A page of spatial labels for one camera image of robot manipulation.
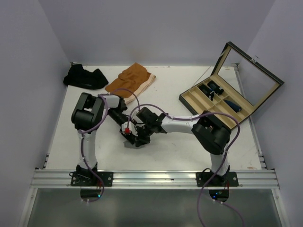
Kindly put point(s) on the black beige compartment box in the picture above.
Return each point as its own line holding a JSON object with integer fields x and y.
{"x": 258, "y": 77}

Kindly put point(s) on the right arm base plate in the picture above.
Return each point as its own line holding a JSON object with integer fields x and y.
{"x": 229, "y": 179}

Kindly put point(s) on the black rolled underwear in box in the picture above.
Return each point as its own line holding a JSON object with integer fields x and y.
{"x": 210, "y": 89}

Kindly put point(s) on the navy rolled underwear in box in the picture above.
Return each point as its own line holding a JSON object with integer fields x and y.
{"x": 236, "y": 108}

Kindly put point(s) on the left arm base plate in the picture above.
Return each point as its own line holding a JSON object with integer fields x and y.
{"x": 77, "y": 180}

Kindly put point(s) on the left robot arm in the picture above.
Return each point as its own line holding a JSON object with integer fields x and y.
{"x": 89, "y": 113}

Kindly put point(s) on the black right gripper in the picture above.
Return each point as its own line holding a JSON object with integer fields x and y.
{"x": 139, "y": 139}

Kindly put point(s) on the brown underwear cream waistband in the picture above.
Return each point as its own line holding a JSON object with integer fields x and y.
{"x": 131, "y": 82}

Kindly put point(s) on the grey underwear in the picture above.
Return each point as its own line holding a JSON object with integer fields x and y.
{"x": 132, "y": 144}

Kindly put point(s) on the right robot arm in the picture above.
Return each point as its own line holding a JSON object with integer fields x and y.
{"x": 209, "y": 130}

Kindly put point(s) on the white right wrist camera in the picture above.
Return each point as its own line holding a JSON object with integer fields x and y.
{"x": 129, "y": 132}

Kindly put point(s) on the aluminium table edge rail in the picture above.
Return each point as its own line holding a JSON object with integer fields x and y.
{"x": 252, "y": 126}

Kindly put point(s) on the aluminium front rail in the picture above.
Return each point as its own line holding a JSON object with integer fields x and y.
{"x": 184, "y": 179}

